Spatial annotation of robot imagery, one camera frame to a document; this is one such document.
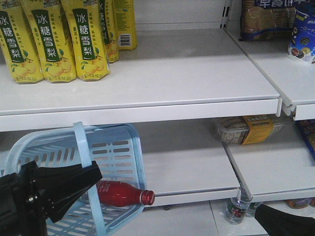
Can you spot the red coke bottle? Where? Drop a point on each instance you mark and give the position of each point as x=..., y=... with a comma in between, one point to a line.
x=121, y=194

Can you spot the white metal shelf unit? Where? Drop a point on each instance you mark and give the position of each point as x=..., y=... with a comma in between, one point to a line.
x=189, y=68

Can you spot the brown biscuit pack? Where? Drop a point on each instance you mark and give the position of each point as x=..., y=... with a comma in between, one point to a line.
x=267, y=19

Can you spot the clear cookie box yellow label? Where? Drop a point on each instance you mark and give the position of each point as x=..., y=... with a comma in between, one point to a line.
x=244, y=130

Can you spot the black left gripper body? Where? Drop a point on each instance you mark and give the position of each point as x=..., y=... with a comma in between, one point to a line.
x=20, y=210

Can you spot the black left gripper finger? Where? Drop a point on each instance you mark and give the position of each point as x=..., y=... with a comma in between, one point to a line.
x=59, y=188

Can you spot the blue oreo cup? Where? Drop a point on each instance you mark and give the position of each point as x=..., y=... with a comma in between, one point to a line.
x=302, y=45

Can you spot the light blue plastic basket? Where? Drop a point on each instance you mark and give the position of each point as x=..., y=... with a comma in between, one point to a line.
x=117, y=151

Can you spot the clear water bottle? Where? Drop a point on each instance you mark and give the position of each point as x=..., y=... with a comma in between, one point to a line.
x=252, y=209
x=236, y=209

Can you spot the yellow pear drink bottle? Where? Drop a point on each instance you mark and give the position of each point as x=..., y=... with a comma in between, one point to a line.
x=52, y=38
x=83, y=17
x=17, y=44

